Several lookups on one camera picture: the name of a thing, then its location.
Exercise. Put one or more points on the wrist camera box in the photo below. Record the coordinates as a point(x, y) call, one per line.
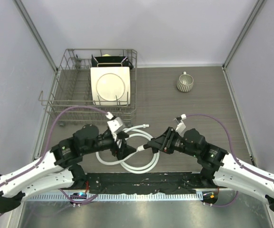
point(180, 123)
point(115, 125)

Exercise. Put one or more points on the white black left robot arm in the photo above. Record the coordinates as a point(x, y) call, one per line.
point(58, 167)

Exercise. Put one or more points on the white slotted cable duct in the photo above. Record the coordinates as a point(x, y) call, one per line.
point(58, 196)

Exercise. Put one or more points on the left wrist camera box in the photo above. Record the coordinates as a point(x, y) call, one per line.
point(115, 125)

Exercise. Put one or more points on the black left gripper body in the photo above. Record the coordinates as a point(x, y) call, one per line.
point(117, 144)

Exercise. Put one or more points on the black elbow hose fitting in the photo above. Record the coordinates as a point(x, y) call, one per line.
point(147, 146)

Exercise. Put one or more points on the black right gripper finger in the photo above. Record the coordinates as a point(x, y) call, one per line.
point(158, 147)
point(163, 140)

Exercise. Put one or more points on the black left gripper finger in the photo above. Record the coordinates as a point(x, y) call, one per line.
point(125, 150)
point(122, 136)

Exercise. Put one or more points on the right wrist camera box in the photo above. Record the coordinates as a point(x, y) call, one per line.
point(180, 123)

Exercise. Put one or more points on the grey ribbed ceramic mug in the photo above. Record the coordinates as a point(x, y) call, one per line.
point(185, 82)

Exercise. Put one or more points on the black square dish in rack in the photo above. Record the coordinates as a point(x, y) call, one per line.
point(111, 61)

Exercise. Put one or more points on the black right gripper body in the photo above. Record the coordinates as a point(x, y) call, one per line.
point(169, 140)

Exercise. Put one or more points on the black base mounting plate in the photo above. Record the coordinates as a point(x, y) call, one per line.
point(143, 184)

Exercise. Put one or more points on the grey wire dish rack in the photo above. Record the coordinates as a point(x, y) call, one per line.
point(72, 87)

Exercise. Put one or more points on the white square plate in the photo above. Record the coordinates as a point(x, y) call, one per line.
point(111, 86)

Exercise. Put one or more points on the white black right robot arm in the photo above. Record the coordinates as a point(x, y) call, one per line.
point(219, 167)

